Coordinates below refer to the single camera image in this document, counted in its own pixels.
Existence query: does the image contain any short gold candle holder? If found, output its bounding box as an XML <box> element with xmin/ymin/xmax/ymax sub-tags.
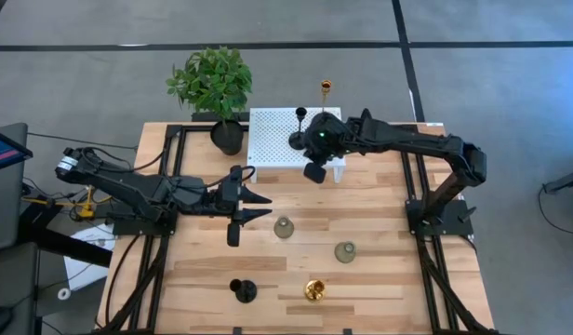
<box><xmin>303</xmin><ymin>278</ymin><xmax>327</xmax><ymax>303</ymax></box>

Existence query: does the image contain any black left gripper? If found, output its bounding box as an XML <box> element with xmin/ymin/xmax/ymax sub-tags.
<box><xmin>215</xmin><ymin>165</ymin><xmax>273</xmax><ymax>248</ymax></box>

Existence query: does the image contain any white paper sheet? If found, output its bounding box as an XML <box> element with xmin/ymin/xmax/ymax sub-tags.
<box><xmin>62</xmin><ymin>222</ymin><xmax>118</xmax><ymax>292</ymax></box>

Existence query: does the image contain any short black candle holder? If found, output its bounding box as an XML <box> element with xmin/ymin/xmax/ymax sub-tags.
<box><xmin>228</xmin><ymin>277</ymin><xmax>259</xmax><ymax>304</ymax></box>

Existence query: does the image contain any white perforated metal shelf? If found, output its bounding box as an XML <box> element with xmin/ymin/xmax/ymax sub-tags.
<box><xmin>247</xmin><ymin>106</ymin><xmax>347</xmax><ymax>184</ymax></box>

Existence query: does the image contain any smoky glass candle holder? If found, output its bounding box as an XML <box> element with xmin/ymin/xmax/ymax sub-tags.
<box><xmin>333</xmin><ymin>240</ymin><xmax>357</xmax><ymax>264</ymax></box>
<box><xmin>273</xmin><ymin>215</ymin><xmax>296</xmax><ymax>240</ymax></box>

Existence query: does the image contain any grey cabinet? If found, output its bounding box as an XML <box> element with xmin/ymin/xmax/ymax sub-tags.
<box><xmin>0</xmin><ymin>122</ymin><xmax>30</xmax><ymax>252</ymax></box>

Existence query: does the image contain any tall gold candle holder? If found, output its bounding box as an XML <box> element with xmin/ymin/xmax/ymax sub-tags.
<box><xmin>320</xmin><ymin>79</ymin><xmax>333</xmax><ymax>114</ymax></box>

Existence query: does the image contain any green leafy plant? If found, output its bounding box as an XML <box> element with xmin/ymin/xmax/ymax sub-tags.
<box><xmin>165</xmin><ymin>45</ymin><xmax>254</xmax><ymax>123</ymax></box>

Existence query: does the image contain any grey stand leg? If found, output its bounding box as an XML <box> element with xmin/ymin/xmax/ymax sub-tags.
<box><xmin>541</xmin><ymin>167</ymin><xmax>573</xmax><ymax>210</ymax></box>

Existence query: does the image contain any dark flat monitor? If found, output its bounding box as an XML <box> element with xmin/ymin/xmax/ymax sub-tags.
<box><xmin>0</xmin><ymin>126</ymin><xmax>34</xmax><ymax>174</ymax></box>

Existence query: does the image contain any black plant pot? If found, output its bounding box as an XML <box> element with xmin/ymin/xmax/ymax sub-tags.
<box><xmin>209</xmin><ymin>119</ymin><xmax>246</xmax><ymax>156</ymax></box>

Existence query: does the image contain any yellow clamp tool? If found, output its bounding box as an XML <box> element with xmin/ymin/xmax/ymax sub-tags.
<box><xmin>21</xmin><ymin>185</ymin><xmax>113</xmax><ymax>220</ymax></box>

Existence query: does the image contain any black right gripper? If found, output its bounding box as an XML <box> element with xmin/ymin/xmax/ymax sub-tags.
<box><xmin>300</xmin><ymin>111</ymin><xmax>357</xmax><ymax>185</ymax></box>

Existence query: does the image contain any tall black candle holder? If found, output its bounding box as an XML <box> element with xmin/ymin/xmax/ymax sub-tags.
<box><xmin>287</xmin><ymin>106</ymin><xmax>311</xmax><ymax>152</ymax></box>

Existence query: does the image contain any thin black floor cable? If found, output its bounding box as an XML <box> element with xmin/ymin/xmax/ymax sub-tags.
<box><xmin>26</xmin><ymin>131</ymin><xmax>140</xmax><ymax>152</ymax></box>

